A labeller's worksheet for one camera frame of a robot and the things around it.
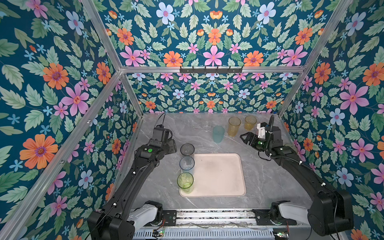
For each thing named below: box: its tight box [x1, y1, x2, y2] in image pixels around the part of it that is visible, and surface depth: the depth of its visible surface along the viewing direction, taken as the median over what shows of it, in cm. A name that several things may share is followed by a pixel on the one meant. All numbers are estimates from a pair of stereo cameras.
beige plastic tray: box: [179, 153, 247, 198], surface depth 92 cm
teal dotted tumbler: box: [213, 125, 225, 144], surface depth 105 cm
